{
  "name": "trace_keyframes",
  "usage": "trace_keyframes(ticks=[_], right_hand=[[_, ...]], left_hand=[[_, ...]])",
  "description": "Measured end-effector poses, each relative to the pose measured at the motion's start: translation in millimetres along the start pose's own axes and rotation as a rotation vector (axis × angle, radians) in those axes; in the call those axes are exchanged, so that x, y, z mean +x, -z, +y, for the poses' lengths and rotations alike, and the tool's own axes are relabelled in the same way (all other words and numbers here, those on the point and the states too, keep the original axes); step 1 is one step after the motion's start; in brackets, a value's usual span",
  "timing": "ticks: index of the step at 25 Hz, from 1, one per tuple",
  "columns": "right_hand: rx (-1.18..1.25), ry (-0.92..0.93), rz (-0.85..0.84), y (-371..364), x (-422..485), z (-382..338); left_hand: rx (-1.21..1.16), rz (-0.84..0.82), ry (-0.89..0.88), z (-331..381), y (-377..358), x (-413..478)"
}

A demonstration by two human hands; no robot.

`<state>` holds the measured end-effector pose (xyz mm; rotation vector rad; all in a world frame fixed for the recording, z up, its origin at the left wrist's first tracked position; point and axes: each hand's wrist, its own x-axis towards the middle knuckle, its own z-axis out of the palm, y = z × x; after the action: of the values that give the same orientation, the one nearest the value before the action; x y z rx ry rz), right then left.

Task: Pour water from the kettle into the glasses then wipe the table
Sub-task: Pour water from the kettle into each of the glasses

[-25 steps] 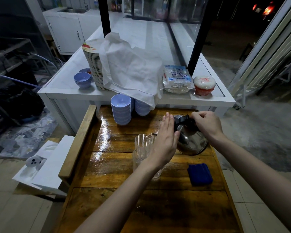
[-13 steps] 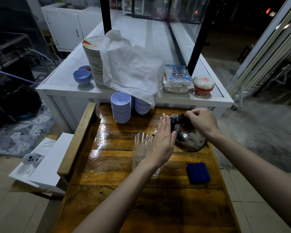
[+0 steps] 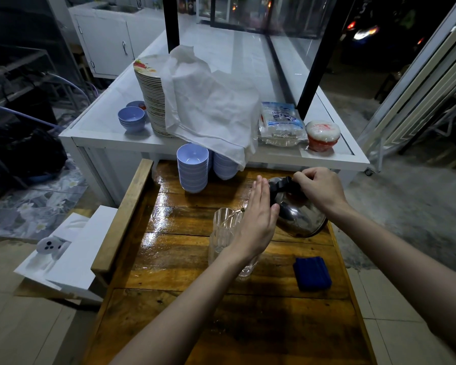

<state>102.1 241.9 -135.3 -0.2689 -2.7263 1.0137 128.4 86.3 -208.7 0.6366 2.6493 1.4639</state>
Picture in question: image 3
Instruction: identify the person's left hand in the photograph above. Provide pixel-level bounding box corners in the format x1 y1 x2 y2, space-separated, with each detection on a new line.
228 175 280 263

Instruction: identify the person's right hand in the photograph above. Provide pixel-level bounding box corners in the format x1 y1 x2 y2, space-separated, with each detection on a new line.
292 167 350 221

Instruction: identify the stainless steel kettle black handle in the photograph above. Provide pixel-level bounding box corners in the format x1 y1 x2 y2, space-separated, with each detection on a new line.
268 176 328 239

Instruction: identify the person's right forearm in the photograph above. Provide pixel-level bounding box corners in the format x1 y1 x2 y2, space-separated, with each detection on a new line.
328 203 456 363

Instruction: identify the person's left forearm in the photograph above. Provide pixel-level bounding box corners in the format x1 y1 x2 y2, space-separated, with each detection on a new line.
109 250 257 365

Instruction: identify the red tub with clear lid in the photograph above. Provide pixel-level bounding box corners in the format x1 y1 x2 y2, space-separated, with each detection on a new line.
306 120 342 153

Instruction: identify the clear ribbed glass pitcher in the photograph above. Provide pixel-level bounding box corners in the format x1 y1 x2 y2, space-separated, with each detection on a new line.
208 208 261 280

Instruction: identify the clear bag of white noodles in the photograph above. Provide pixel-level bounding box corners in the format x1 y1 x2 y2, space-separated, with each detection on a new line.
258 102 309 147

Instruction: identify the folded dark blue cloth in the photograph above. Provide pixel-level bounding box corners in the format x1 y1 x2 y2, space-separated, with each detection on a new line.
293 256 333 293

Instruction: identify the tall stack of blue bowls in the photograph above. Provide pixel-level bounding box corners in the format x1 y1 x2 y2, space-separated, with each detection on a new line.
212 151 239 181
176 143 210 194

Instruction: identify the black framed glass case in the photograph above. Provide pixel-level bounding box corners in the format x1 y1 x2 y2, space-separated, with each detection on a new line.
162 0 355 120

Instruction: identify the white cloth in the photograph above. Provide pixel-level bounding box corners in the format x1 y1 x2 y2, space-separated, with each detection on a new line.
157 45 261 171

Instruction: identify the white folding metal gate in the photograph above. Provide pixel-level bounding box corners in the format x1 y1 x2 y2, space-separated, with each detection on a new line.
357 0 456 162

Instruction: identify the parked motorbike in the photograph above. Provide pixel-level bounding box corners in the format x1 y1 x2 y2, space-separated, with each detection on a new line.
340 0 428 67

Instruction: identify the stack of white plates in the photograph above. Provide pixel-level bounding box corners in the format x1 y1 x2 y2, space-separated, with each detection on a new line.
133 55 176 138

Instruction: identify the short stack of blue bowls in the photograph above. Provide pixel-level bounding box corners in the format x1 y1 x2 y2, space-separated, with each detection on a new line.
117 106 146 134

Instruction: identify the blue bowl with red sauce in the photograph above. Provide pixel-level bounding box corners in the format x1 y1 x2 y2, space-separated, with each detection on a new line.
126 100 148 119

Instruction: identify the white display cart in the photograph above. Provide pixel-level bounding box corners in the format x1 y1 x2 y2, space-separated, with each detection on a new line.
59 13 371 207

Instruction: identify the open white cardboard box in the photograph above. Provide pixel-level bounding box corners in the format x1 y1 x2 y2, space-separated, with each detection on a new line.
14 205 118 303

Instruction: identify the white game controller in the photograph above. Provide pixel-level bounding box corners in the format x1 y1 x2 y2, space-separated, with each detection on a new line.
36 236 67 255

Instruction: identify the white sink cabinet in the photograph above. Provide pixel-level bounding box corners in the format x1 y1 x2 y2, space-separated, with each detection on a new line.
68 1 166 80

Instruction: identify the grey floral floor mat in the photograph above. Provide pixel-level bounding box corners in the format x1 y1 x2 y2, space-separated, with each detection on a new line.
0 157 89 241

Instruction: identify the black bag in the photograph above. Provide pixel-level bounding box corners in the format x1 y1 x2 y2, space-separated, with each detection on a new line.
0 124 68 184

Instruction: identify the blue hose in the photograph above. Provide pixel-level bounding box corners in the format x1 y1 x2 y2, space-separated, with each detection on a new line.
0 102 63 132

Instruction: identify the metal wire shelf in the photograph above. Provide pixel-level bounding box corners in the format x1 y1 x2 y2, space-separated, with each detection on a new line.
0 46 85 122

